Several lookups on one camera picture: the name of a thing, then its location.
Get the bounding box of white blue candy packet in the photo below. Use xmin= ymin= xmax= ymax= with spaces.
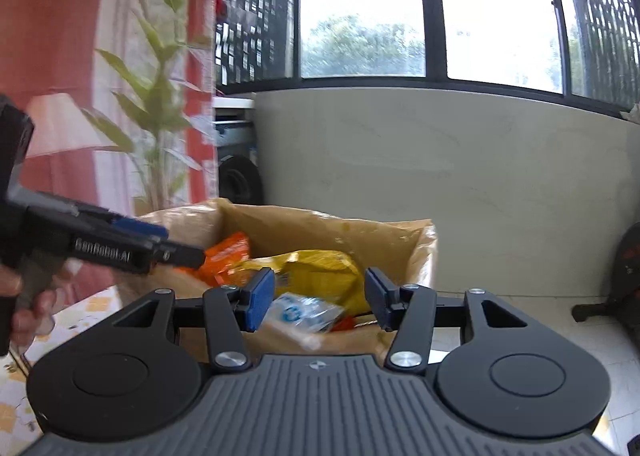
xmin=265 ymin=292 xmax=344 ymax=334

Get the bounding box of yellow corn chips bag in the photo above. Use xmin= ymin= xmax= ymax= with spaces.
xmin=229 ymin=250 xmax=370 ymax=315

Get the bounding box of red dried fruit packet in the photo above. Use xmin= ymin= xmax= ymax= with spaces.
xmin=331 ymin=316 xmax=358 ymax=332

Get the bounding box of person's left hand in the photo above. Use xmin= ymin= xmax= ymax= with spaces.
xmin=11 ymin=260 xmax=82 ymax=354

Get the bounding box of orange chips bag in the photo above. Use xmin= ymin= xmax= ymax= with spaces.
xmin=180 ymin=232 xmax=250 ymax=287

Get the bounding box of brown cardboard box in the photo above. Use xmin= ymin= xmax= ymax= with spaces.
xmin=143 ymin=198 xmax=437 ymax=362

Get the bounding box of washing machine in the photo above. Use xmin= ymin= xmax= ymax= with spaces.
xmin=214 ymin=96 xmax=265 ymax=206

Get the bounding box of floral checkered tablecloth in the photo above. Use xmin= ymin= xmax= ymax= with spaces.
xmin=0 ymin=286 xmax=122 ymax=455

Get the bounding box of black exercise bike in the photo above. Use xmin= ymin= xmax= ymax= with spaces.
xmin=572 ymin=223 xmax=640 ymax=340

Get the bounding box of black window frame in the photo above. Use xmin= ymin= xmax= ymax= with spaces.
xmin=214 ymin=0 xmax=639 ymax=117

